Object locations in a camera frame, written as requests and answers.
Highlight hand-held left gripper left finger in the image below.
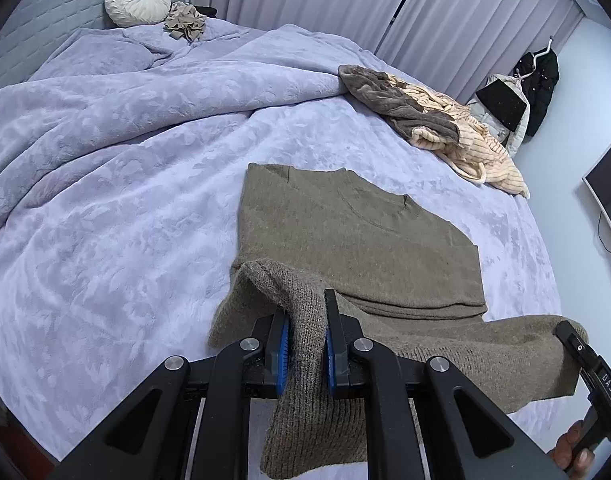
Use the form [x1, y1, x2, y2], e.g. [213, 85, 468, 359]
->
[50, 307, 291, 480]

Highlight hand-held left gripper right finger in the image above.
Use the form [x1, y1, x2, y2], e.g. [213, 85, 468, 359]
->
[324, 288, 569, 480]

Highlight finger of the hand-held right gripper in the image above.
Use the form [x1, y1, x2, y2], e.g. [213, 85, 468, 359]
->
[555, 320, 611, 456]

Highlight olive knit sweater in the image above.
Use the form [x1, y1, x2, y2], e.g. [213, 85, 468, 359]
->
[208, 162, 589, 479]

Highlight person's right hand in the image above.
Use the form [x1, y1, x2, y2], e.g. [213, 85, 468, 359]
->
[548, 420, 609, 478]

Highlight lavender embossed blanket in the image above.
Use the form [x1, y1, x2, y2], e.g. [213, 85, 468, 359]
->
[0, 22, 563, 466]

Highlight cream striped garment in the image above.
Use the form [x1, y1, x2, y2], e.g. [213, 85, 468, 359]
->
[410, 74, 530, 198]

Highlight brown fleece garment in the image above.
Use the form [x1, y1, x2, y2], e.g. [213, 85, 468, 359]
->
[338, 64, 461, 143]

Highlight white jacket with black panel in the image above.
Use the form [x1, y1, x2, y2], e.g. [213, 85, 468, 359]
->
[468, 74, 530, 158]

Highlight black hanging jacket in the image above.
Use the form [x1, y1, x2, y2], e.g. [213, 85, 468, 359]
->
[515, 47, 559, 137]

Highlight beige crumpled cloth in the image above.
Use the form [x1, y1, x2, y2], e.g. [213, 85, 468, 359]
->
[164, 2, 207, 43]

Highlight grey pleated curtains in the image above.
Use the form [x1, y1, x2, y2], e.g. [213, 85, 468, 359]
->
[190, 0, 586, 106]

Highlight grey quilted headboard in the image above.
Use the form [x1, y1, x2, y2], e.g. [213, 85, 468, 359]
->
[0, 0, 186, 96]

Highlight wall-mounted flat screen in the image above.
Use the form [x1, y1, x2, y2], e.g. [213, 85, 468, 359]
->
[583, 139, 611, 253]

